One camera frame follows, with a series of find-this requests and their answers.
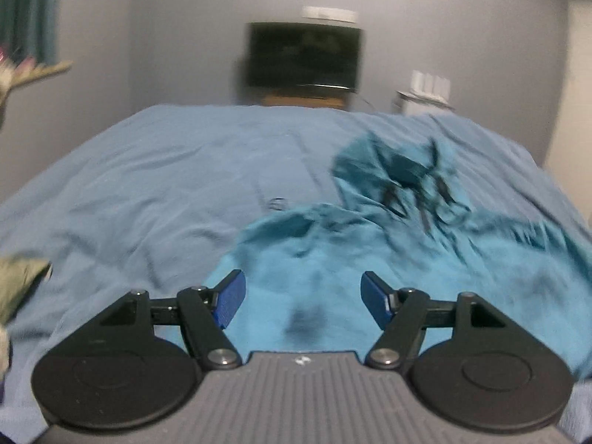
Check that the wooden window sill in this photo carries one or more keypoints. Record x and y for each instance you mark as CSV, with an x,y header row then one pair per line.
x,y
46,71

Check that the white wifi router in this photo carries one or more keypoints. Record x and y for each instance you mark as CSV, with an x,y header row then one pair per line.
x,y
430,87

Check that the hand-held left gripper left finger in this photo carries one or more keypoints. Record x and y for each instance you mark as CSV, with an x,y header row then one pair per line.
x,y
230,298

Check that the pink item on sill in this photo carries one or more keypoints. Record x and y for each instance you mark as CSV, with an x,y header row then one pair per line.
x,y
11,67

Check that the blue bed sheet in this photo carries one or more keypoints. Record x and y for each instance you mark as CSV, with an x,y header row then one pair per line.
x,y
152,171

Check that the wooden desk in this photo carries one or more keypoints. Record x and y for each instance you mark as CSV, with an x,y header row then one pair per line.
x,y
300,101

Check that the teal curtain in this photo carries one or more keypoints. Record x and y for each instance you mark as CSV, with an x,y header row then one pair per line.
x,y
27,9

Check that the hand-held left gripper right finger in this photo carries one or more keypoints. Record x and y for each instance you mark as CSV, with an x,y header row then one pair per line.
x,y
375,298

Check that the teal zip jacket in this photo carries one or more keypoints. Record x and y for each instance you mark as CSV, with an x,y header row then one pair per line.
x,y
333,263

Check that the black computer monitor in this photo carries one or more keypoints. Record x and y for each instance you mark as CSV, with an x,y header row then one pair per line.
x,y
303,55

